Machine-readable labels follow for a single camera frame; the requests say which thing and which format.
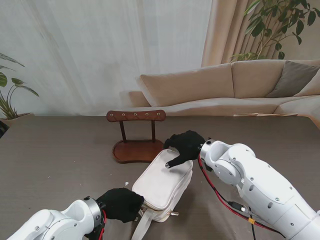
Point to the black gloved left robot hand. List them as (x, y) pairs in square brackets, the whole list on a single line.
[(122, 205)]

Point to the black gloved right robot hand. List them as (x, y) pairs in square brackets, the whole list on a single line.
[(187, 145)]

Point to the white leather handbag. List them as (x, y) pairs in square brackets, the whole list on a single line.
[(162, 185)]

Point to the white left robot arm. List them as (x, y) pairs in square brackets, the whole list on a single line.
[(57, 222)]

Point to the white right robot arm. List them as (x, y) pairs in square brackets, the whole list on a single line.
[(262, 180)]

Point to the beige sofa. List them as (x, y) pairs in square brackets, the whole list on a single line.
[(200, 85)]

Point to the beige curtain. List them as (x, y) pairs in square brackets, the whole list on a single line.
[(222, 32)]

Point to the grey sofa cushion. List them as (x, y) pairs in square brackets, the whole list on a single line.
[(292, 80)]

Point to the white sheer curtain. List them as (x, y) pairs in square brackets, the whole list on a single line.
[(100, 50)]

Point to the potted broad-leaf plant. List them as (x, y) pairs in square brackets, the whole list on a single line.
[(17, 117)]

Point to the tall dark-leaved house plant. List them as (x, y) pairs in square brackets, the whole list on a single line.
[(257, 26)]

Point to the black object at table edge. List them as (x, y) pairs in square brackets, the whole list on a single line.
[(3, 128)]

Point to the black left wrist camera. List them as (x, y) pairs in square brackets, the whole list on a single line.
[(92, 235)]

